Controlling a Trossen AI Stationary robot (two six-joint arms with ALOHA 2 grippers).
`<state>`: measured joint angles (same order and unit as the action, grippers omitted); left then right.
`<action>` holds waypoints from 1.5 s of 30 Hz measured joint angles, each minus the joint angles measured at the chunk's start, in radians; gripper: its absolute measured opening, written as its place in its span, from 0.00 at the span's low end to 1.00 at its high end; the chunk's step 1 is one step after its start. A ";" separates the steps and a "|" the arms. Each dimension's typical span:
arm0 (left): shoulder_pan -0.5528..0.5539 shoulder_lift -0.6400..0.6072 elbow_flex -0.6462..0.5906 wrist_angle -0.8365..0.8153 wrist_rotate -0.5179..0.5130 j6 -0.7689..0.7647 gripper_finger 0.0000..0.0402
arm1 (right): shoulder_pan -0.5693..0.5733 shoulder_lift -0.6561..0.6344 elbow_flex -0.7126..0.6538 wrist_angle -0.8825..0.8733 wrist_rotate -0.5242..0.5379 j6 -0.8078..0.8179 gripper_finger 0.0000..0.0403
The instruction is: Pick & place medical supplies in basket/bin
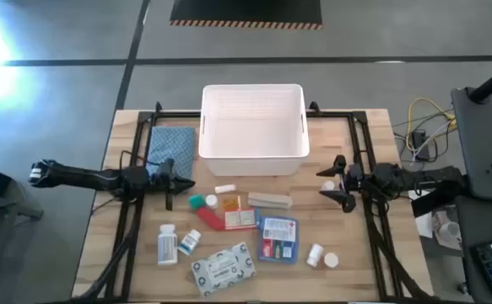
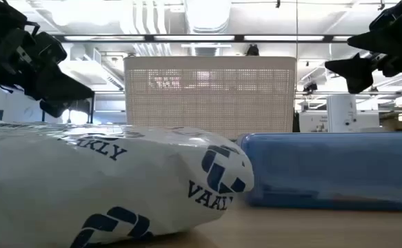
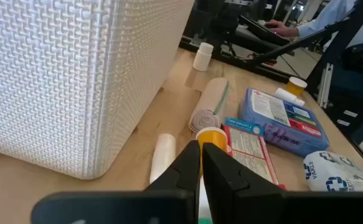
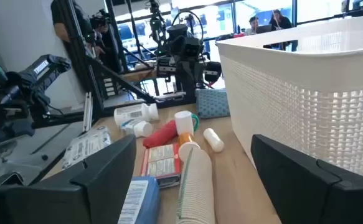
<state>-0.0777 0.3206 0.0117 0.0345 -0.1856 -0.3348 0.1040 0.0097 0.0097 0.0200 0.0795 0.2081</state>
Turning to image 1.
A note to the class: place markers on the white patterned wipes pack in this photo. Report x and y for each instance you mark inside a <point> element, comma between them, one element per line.
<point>223,268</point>

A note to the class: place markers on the small bottle white cap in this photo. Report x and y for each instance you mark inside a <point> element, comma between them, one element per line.
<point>211,201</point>

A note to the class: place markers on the red white bandage box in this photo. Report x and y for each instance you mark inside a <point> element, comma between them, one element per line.
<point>240,219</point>

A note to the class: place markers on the black side desk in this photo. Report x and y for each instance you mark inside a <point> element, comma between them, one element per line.
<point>486,139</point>

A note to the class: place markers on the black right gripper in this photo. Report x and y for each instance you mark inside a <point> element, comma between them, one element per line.
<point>353,181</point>

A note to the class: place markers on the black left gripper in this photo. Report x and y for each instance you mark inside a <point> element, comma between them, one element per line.
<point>169,169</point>

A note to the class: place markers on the black hazard-striped floor mat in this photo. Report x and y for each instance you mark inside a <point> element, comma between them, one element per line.
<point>245,10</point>

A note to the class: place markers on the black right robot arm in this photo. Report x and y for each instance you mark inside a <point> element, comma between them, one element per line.
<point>397,177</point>

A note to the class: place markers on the black power adapter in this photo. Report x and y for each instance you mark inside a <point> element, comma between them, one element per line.
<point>420,141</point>

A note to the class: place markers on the small bottle blue label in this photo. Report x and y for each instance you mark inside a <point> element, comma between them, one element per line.
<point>189,242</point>

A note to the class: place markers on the red tube green cap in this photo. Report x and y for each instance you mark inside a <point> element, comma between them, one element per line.
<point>212,219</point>

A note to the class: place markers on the orange pill bottle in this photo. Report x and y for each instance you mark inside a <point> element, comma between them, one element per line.
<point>230,204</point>

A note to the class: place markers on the white round cap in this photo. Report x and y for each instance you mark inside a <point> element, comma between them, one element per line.
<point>331,260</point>

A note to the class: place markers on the large white pill bottle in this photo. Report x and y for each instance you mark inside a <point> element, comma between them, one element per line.
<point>167,245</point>

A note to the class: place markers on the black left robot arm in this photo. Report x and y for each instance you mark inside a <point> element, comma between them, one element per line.
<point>81,175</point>

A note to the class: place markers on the white paper sheet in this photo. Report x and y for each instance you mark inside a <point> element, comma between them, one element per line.
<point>423,224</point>

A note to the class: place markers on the blue first aid case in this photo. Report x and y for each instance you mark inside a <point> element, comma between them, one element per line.
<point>278,239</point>

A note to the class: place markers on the blue patterned cloth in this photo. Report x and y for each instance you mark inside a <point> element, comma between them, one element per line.
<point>171,143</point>

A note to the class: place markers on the black metal table frame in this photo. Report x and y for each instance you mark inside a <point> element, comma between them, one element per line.
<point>174,114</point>

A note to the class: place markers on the white cup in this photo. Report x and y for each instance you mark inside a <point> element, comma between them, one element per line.
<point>450,230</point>

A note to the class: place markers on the small white tube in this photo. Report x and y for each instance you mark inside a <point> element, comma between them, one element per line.
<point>225,188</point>

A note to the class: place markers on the white plastic basket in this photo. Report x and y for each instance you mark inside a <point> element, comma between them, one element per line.
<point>254,165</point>

